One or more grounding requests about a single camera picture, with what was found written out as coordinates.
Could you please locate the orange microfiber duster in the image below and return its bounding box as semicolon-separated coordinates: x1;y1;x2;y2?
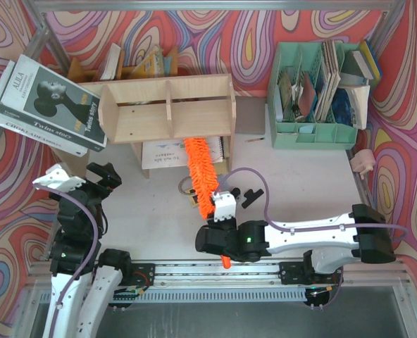
182;137;232;270

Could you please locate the small stapler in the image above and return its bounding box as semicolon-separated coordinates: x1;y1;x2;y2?
230;187;241;201

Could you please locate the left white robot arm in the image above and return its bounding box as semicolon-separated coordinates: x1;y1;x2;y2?
33;163;132;337

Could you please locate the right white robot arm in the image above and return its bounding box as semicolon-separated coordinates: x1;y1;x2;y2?
195;204;396;275

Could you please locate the light wooden bookshelf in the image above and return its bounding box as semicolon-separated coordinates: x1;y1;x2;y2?
82;74;236;174

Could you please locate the black clip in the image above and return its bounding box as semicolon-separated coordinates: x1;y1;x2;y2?
242;189;264;209

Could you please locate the spiral sketchbook with frog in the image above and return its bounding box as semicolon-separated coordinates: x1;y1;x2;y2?
142;137;224;170

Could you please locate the small beige box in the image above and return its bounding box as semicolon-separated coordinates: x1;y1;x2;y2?
188;195;199;208

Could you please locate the white book in rack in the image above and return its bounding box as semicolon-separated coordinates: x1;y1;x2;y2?
98;43;121;81

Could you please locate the small pencil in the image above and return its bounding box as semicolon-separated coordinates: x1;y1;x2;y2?
245;137;265;142

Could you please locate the yellow book in rack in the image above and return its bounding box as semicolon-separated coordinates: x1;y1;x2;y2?
128;45;165;79

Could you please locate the large Twins story magazine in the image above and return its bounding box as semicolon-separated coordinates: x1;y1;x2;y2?
0;54;107;152

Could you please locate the grey notebook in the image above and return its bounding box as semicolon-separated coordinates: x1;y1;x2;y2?
235;96;266;134

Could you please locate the white book under magazine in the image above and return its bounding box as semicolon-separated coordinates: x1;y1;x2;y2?
0;61;87;157

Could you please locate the pink pig figurine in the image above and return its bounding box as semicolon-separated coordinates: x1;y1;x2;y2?
349;149;375;180

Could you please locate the mint green desk organizer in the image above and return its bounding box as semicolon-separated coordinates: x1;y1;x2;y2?
267;40;357;150

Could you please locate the red brown booklet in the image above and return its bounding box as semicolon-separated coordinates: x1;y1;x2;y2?
297;72;317;118

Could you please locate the blue patterned book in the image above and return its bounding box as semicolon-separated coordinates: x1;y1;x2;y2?
331;88;353;126

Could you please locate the white open book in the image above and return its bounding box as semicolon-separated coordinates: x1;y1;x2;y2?
344;85;370;130

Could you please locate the grey book on organizer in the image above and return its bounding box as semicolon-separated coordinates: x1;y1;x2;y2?
341;50;374;80

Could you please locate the blue yellow book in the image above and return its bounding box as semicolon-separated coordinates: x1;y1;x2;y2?
359;39;382;82

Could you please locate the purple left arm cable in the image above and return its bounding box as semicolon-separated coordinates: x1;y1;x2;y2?
35;184;101;335

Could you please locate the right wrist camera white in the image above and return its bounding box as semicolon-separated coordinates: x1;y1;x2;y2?
212;192;237;223

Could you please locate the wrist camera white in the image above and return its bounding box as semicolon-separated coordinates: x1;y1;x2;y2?
32;163;86;192
212;192;237;223

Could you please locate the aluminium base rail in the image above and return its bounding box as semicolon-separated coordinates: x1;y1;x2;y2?
28;256;413;303

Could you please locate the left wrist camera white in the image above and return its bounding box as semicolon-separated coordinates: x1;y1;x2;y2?
32;163;86;192

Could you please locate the tape roll ring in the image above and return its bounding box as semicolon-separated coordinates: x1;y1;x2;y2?
178;175;194;195

